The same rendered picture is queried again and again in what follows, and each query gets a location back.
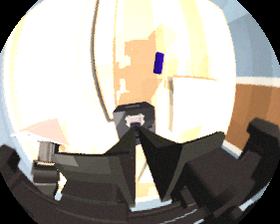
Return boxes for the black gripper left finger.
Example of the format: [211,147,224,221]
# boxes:
[51,126,137,208]

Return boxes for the black usb plug with silver tip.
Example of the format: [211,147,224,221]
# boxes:
[131,122,142,135]

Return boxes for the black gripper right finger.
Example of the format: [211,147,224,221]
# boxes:
[139,126,225,203]

